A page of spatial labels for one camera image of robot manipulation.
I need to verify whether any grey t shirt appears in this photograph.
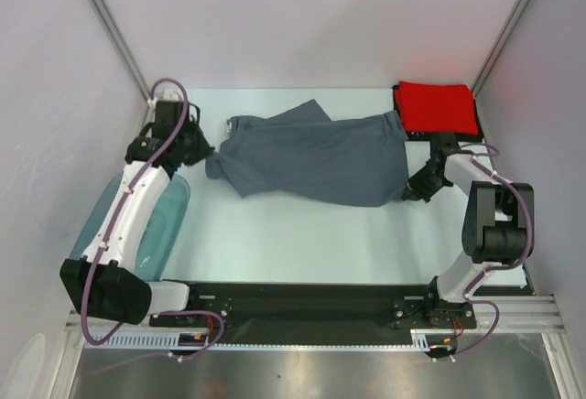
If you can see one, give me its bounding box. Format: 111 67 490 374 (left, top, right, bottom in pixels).
205 100 408 207

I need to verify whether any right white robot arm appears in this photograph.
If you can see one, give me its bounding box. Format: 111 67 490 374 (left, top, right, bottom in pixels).
401 133 535 327

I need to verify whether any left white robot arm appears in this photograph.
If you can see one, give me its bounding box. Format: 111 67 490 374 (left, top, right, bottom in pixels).
60 100 213 326

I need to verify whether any teal transparent plastic bin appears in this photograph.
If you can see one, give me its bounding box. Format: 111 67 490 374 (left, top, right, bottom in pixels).
70 172 190 282

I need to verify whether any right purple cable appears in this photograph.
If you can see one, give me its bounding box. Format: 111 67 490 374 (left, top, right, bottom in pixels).
432 145 532 363

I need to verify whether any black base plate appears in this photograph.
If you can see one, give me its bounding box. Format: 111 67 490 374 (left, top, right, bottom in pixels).
148 279 480 346

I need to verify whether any white slotted cable duct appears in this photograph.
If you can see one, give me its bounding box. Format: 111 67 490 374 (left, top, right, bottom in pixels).
100 330 457 355

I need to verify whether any aluminium front rail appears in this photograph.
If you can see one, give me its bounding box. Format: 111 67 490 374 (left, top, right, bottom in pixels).
87 296 565 340

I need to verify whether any left aluminium frame post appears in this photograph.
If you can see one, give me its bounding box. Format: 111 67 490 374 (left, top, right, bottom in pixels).
88 0 150 99

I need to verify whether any aluminium frame post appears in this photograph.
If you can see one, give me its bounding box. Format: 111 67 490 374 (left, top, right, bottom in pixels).
472 0 533 96
88 0 150 99

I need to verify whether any right aluminium frame post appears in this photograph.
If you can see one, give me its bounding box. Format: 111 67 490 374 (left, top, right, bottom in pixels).
472 0 533 96

